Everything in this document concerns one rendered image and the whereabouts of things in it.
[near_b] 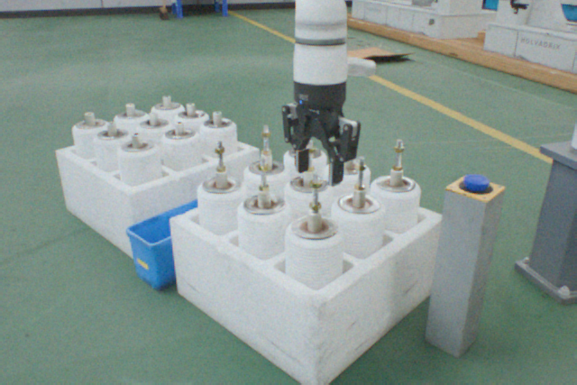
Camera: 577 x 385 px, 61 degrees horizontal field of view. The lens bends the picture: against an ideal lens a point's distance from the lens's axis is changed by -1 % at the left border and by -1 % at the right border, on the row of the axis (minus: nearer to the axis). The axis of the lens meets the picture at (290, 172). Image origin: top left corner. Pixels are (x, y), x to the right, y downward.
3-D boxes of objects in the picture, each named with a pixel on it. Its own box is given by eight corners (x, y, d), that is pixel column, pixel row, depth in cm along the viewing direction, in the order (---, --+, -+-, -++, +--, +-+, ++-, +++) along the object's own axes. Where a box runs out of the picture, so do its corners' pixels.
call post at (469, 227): (442, 322, 97) (464, 176, 84) (476, 339, 92) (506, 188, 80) (423, 340, 92) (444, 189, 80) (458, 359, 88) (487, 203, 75)
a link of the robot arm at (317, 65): (378, 75, 72) (381, 32, 69) (325, 88, 65) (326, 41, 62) (332, 66, 78) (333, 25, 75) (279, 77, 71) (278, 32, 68)
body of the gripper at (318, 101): (279, 73, 70) (280, 135, 74) (324, 83, 65) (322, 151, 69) (316, 65, 75) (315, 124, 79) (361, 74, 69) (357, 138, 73)
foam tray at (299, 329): (302, 227, 131) (302, 164, 124) (435, 289, 106) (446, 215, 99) (177, 293, 105) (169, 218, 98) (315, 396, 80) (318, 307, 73)
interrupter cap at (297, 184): (301, 175, 101) (301, 171, 100) (335, 183, 97) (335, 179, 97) (281, 188, 95) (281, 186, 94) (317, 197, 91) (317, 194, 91)
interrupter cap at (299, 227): (308, 246, 76) (308, 242, 75) (282, 226, 81) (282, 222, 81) (347, 233, 79) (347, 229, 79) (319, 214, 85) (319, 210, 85)
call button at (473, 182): (469, 182, 82) (471, 171, 82) (492, 189, 80) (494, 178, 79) (457, 189, 80) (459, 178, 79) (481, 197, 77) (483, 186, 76)
